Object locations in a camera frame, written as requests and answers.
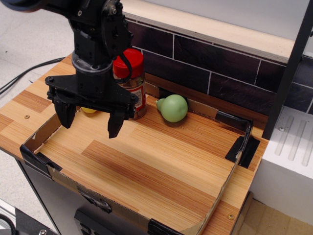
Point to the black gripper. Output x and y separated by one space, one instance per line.
95 90

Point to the red-capped spice bottle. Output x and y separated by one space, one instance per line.
136 84

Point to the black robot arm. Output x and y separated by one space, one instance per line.
101 36

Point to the cardboard fence with black tape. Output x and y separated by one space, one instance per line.
164 177

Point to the yellow toy potato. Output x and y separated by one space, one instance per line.
88 110

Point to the green toy pear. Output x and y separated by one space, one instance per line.
173 108

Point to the black cabinet under table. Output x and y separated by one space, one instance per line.
77 211

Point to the light wooden shelf board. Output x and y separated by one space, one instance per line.
227 35

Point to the white sink drainboard unit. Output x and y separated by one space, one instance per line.
284 179

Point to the black shelf post right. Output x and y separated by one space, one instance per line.
290 71

